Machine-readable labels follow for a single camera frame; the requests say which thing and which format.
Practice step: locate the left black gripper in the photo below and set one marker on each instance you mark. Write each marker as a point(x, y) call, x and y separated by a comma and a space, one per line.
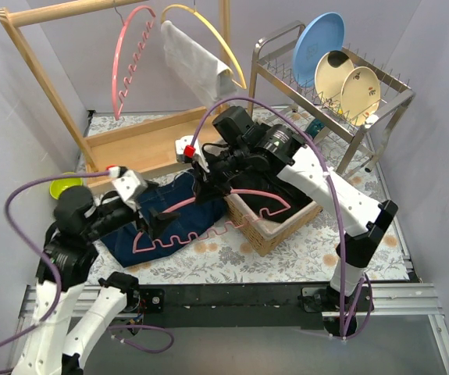
point(143, 220)

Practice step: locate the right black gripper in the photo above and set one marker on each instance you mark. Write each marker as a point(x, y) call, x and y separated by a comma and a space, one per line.
point(203, 178)

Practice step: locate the pink hanger front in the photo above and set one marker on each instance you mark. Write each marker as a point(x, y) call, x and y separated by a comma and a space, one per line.
point(217, 231)

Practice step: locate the blue denim skirt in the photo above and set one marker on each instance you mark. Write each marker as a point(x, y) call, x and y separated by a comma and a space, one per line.
point(193, 218)

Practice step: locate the white skirt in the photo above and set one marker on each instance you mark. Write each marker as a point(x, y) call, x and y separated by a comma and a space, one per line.
point(210, 79)

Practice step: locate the yellow hanger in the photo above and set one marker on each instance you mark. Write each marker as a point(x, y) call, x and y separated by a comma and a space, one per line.
point(223, 43)

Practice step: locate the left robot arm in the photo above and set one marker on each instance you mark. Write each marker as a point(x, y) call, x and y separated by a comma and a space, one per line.
point(54, 347)

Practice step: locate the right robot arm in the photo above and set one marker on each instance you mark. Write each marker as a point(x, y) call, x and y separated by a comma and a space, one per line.
point(285, 153)

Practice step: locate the wooden clothes rack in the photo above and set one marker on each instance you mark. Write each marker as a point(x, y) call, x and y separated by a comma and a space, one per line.
point(148, 147)

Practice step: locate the wicker laundry basket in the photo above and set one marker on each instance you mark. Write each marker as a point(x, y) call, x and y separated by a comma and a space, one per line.
point(265, 235)

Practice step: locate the green bowl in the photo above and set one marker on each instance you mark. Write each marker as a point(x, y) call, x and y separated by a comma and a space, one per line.
point(57, 187)

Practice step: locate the floral tablecloth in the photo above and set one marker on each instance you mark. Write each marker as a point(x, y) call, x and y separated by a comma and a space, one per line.
point(309, 254)

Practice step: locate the teal cup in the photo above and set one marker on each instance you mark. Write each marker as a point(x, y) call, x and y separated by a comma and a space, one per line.
point(314, 128)

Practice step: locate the metal dish rack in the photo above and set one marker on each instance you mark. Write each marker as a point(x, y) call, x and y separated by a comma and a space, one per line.
point(272, 59)

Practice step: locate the cream plate black spot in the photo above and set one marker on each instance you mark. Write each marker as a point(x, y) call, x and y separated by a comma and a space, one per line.
point(330, 74)

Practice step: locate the cream plate flower print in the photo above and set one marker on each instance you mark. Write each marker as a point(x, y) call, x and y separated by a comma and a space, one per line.
point(360, 95)

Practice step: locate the blue plate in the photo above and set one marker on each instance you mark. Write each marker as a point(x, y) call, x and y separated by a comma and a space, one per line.
point(324, 34)

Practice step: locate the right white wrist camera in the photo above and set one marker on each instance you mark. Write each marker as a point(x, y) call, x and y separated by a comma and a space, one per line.
point(186, 152)

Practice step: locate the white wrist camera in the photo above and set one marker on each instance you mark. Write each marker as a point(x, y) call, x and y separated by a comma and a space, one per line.
point(129, 184)
point(186, 152)

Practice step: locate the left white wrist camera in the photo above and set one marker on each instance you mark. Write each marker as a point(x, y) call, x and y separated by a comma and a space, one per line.
point(129, 184)

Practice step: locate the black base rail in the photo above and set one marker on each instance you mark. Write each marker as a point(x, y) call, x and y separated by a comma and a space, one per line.
point(309, 306)

